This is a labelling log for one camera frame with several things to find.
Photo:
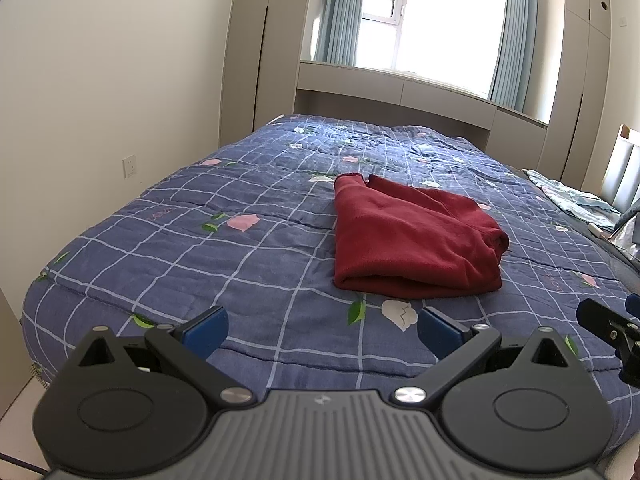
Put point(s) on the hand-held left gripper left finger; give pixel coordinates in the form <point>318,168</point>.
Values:
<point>207,331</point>

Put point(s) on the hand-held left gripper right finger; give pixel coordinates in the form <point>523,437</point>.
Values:
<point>440,332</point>

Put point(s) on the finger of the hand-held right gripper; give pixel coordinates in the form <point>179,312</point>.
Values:
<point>634,305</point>
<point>600,317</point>

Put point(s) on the red long-sleeved shirt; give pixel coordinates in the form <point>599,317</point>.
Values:
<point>410,240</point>

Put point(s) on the blue checkered floral quilt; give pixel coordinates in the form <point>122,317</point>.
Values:
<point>200,260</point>

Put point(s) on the small white charger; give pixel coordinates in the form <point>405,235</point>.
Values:
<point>594,228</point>

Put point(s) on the light blue folded cloth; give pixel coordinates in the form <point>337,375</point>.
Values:
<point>565,195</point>

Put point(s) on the padded wooden bed headboard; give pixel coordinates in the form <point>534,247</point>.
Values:
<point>627,170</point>

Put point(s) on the beige furniture panel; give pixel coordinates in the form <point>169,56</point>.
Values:
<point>7,340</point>

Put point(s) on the beige wardrobe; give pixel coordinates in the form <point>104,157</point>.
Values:
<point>280,50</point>
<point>575,110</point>

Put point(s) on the blue-grey curtain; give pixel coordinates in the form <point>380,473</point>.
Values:
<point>515,35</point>
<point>340,15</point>

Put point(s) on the window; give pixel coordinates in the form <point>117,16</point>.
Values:
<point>440,25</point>

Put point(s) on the white wall outlet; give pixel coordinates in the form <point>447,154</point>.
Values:
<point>130,166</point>

